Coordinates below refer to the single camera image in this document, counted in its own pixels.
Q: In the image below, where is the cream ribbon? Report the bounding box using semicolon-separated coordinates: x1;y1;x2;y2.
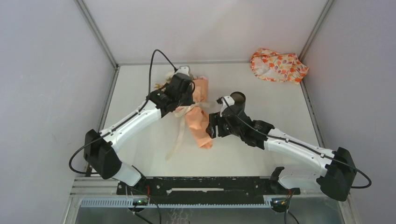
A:
165;102;213;161

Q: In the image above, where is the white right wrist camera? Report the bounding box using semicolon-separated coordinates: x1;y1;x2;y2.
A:
219;96;235;117

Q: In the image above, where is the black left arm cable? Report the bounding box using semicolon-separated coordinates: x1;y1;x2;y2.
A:
68;49;180;175

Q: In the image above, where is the orange wrapping paper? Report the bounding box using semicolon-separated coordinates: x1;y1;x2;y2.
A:
174;78;213;150

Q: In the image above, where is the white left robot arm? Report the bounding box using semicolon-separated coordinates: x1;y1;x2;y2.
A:
82;72;193;195

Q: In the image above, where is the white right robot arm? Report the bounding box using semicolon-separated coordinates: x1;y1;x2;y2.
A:
206;109;357;202

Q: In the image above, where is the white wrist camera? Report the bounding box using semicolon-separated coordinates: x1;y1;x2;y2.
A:
175;65;190;76
219;96;235;117

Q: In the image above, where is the dark brown vase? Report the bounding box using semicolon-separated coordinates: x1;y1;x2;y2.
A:
230;91;246;117

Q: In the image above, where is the orange floral cloth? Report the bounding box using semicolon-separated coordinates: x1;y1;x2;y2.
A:
250;48;309;84

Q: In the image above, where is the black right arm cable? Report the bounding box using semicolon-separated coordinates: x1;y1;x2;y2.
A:
216;97;373;190

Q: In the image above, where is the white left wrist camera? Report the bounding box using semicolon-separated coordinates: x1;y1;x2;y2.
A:
175;65;190;76

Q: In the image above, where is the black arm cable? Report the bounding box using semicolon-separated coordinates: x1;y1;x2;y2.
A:
216;97;373;190
68;49;180;175

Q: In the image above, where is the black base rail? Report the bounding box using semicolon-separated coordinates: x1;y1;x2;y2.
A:
116;176;300;206

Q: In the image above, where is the pink white flower bouquet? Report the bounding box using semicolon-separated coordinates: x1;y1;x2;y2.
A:
153;71;208;89

